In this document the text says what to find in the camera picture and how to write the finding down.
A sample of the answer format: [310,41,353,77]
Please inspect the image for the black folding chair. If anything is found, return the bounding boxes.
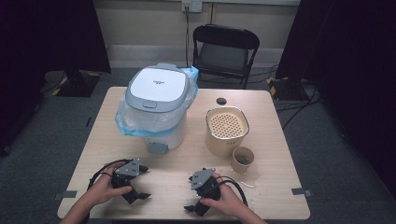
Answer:
[191,23,262,90]

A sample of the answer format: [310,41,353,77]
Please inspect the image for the dark curtain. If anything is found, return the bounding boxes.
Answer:
[0,0,112,158]
[276,0,396,199]

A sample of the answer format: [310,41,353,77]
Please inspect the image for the clear blue-edged trash bag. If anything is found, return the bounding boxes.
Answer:
[114,65,200,138]

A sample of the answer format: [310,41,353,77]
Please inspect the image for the left hand-held gripper cable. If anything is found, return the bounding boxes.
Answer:
[86,158,134,191]

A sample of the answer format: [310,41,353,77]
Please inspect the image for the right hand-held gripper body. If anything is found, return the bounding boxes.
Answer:
[190,167,222,201]

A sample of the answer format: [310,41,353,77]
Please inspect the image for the black stand base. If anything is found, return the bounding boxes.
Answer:
[266,76,310,102]
[55,69,103,98]

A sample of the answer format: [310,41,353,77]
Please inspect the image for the black wall socket cable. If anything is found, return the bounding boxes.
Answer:
[184,6,191,68]

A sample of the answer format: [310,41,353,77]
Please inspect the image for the person's right hand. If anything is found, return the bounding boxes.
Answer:
[198,172,248,218]

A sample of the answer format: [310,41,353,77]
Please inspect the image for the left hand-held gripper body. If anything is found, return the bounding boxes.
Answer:
[110,158,142,189]

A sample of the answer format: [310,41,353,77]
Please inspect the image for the grey floor tape marker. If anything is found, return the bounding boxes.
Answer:
[290,187,314,197]
[52,189,78,201]

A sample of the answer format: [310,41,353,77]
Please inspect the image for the brown paper cup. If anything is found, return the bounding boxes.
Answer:
[231,146,256,175]

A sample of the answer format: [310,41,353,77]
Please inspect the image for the person's left hand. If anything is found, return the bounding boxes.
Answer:
[90,162,134,206]

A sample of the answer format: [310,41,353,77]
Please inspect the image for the white pedal trash can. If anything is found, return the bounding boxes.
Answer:
[124,63,191,155]

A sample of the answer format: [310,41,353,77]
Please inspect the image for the right hand-held gripper cable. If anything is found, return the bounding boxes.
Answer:
[217,175,249,208]

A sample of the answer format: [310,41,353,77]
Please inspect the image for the white wall socket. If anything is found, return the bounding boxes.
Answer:
[181,0,204,14]

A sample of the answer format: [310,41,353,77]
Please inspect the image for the beige strainer container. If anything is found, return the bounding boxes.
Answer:
[204,105,251,158]

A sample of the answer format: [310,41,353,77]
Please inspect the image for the hand-held gripper cable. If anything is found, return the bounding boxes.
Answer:
[217,175,249,208]
[86,158,134,191]

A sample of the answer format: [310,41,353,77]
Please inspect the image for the black floor cables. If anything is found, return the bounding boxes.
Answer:
[248,63,322,131]

